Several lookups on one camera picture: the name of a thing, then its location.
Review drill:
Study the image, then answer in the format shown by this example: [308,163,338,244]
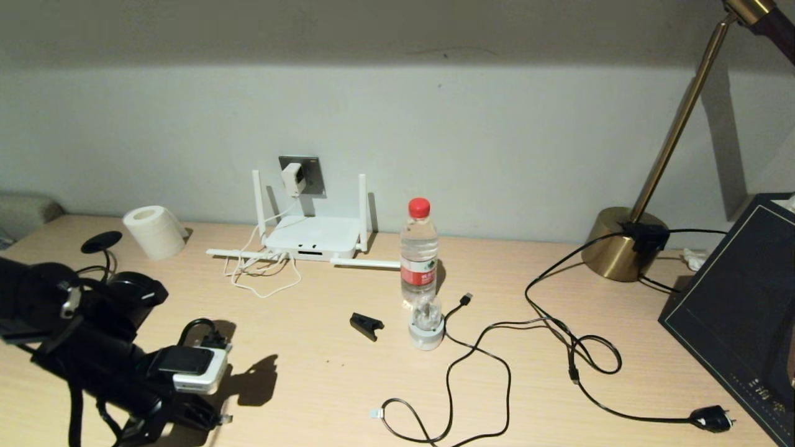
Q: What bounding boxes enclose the small round white device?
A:
[408,294,445,351]

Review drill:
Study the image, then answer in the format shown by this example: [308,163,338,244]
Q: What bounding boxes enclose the black round desk grommet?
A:
[81,231,123,254]

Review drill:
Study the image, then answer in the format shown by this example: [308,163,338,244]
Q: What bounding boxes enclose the thin white power cable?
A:
[224,196,303,299]

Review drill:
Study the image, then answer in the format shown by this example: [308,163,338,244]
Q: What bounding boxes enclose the grey cushion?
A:
[0,192,66,249]

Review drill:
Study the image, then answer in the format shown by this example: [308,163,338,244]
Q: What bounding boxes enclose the black lamp power cord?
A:
[525,231,735,433]

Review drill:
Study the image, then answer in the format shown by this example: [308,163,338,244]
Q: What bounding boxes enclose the black USB cable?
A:
[370,293,623,447]

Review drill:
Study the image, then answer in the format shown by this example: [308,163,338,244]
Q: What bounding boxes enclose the small black plastic clip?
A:
[350,312,386,341]

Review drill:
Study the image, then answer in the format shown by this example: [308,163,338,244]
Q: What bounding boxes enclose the black ethernet cable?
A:
[75,248,234,426]

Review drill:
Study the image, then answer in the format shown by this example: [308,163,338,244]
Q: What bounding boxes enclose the white toilet paper roll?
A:
[123,205,187,260]

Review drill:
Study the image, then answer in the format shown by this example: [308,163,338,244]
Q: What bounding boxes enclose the grey wall socket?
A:
[279,156,327,198]

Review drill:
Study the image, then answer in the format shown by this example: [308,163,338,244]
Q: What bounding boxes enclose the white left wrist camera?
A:
[149,345,232,396]

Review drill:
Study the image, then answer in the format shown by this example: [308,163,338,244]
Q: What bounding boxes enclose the brass desk lamp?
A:
[581,0,795,283]

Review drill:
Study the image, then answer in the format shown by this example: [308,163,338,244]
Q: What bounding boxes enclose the white router with antennas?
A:
[207,171,401,271]

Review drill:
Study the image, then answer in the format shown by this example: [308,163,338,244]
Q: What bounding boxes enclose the large black box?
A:
[657,194,795,447]

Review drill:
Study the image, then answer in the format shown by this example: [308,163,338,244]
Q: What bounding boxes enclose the thin black cable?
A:
[637,228,726,294]

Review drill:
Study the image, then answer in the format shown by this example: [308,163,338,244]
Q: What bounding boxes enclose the black lamp base connector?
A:
[618,222,670,261]

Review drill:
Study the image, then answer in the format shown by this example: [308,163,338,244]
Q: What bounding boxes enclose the red-capped water bottle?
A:
[401,199,440,309]

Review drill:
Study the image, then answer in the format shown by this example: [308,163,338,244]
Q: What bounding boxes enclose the white power adapter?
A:
[281,163,307,197]

